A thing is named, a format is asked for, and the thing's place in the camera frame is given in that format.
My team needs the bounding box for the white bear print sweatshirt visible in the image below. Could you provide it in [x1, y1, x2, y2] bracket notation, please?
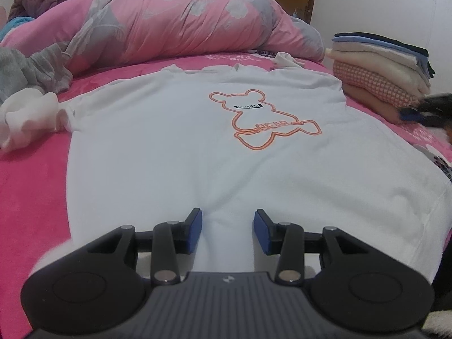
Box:
[0, 52, 452, 283]

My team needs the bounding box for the pink floral bed sheet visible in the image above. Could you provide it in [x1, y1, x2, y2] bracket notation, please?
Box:
[0, 51, 452, 329]

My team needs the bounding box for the pink floral rolled quilt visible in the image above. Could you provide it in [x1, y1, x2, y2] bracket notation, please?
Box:
[0, 0, 325, 76]

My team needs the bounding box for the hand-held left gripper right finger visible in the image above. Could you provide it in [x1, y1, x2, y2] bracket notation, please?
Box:
[252, 209, 361, 286]

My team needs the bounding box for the stack of folded clothes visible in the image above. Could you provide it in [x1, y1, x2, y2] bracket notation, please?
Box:
[325, 32, 433, 124]

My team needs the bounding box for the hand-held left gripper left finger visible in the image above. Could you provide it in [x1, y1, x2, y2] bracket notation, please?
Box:
[85, 208, 203, 286]

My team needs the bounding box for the grey garment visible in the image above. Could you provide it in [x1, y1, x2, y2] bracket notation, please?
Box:
[0, 40, 75, 105]

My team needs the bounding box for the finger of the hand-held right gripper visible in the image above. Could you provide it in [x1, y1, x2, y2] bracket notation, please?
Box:
[399, 94, 452, 128]

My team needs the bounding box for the teal cloth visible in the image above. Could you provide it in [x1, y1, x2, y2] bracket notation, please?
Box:
[0, 16, 36, 41]

